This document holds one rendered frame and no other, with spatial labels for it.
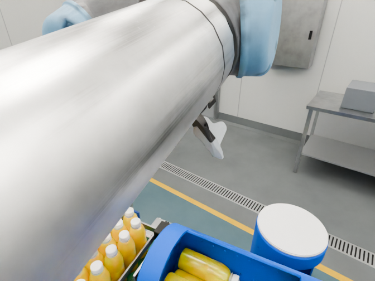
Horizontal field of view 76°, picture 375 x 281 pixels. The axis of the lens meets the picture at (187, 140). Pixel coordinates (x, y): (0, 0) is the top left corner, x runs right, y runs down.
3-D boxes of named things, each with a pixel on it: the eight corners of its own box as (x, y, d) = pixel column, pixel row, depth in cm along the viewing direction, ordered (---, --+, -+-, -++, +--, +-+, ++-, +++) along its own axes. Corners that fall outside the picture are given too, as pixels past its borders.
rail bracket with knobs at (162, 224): (166, 256, 104) (164, 240, 99) (152, 250, 107) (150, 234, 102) (177, 239, 112) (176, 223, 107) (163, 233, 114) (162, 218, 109)
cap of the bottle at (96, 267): (105, 266, 81) (105, 262, 80) (97, 276, 78) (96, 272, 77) (97, 261, 83) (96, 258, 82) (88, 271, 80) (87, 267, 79)
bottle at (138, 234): (148, 258, 103) (144, 229, 95) (131, 261, 102) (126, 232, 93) (147, 244, 109) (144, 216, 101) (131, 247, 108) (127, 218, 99)
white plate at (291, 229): (245, 229, 100) (245, 231, 100) (317, 270, 84) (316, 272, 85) (273, 194, 118) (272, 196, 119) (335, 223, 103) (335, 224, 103)
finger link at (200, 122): (220, 136, 43) (188, 98, 41) (216, 142, 42) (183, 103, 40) (206, 140, 47) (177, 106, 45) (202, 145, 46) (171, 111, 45)
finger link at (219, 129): (244, 140, 47) (214, 105, 45) (227, 161, 45) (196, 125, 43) (234, 143, 50) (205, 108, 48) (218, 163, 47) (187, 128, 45)
